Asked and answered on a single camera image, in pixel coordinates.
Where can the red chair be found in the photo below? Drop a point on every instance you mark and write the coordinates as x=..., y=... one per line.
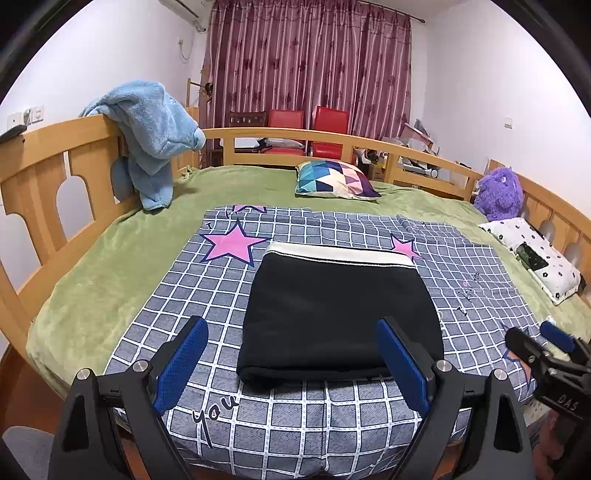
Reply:
x=286, y=121
x=330, y=122

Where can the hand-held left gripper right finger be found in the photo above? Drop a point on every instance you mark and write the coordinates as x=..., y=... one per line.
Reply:
x=401, y=360

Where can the white flower-print pillow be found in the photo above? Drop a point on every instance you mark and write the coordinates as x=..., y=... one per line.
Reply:
x=558, y=277

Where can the dark green packet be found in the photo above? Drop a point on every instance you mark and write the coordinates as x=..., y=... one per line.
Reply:
x=532, y=257

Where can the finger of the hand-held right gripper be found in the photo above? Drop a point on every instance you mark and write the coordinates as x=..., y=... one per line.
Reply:
x=526, y=346
x=558, y=337

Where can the purple plush toy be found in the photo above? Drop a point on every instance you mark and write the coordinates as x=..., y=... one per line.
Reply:
x=501, y=191

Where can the grey checked star blanket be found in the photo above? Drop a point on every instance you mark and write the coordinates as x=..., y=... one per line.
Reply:
x=286, y=415

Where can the wooden bed frame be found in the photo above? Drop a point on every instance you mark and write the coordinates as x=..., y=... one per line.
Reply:
x=41, y=184

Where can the green fleece blanket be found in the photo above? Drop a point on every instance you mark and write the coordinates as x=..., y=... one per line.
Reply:
x=115, y=267

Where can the colourful geometric pillow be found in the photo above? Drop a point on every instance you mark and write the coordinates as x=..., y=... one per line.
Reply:
x=332, y=177

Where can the white air conditioner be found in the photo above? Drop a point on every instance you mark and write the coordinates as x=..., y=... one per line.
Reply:
x=189, y=9

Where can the white wall socket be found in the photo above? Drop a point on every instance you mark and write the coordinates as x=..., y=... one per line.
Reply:
x=33, y=115

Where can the dark wooden chair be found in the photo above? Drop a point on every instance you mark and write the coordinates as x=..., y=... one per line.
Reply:
x=247, y=119

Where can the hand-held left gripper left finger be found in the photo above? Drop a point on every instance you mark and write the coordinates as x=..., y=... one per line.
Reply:
x=184, y=360

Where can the person's right hand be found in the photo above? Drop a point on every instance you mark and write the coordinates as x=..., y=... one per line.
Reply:
x=545, y=438

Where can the grey seat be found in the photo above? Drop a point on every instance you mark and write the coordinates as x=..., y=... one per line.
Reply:
x=25, y=454

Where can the blue fleece towel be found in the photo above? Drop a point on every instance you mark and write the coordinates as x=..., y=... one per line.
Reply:
x=147, y=134

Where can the grey folded cloth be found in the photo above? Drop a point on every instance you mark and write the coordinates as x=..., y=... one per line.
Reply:
x=284, y=143

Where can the open cardboard box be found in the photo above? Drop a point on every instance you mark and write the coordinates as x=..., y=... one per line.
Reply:
x=418, y=136

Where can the small cardboard box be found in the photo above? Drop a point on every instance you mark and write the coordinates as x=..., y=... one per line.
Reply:
x=377, y=170

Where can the wooden coat rack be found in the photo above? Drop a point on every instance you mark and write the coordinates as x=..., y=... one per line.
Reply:
x=205, y=87

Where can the black pants white waistband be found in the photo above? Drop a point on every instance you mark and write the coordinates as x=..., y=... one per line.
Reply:
x=337, y=314

